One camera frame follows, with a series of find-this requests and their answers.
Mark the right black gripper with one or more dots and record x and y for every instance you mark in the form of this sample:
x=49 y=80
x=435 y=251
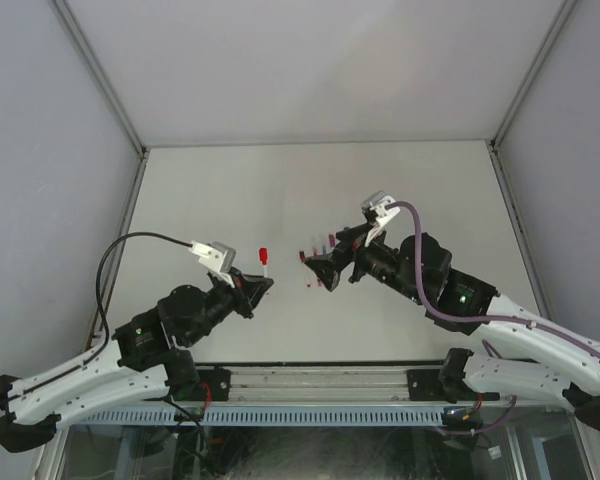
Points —
x=348 y=255

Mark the aluminium rail frame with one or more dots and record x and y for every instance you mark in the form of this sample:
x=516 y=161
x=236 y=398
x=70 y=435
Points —
x=300 y=382

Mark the red pen cap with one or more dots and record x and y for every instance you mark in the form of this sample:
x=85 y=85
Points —
x=263 y=255

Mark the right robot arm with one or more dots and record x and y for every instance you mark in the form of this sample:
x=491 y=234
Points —
x=526 y=355

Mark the thin white red pen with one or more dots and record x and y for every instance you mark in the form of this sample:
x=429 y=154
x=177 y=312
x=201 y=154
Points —
x=305 y=270

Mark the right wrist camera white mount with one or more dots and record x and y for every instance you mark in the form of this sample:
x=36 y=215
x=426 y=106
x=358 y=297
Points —
x=379 y=209

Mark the perforated blue cable tray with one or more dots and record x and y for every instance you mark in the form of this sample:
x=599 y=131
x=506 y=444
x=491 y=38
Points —
x=275 y=416

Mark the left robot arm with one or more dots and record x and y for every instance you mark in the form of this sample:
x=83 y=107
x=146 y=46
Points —
x=147 y=358

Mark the thin red refill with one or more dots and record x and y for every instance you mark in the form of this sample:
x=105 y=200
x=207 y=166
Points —
x=265 y=274

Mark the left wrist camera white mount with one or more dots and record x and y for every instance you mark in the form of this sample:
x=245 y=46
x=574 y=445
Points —
x=217 y=258

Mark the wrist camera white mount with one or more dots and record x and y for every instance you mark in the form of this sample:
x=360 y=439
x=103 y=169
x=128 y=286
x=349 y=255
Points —
x=217 y=258
x=379 y=209

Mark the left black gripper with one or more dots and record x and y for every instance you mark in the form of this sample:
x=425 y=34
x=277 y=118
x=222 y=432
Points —
x=240 y=293

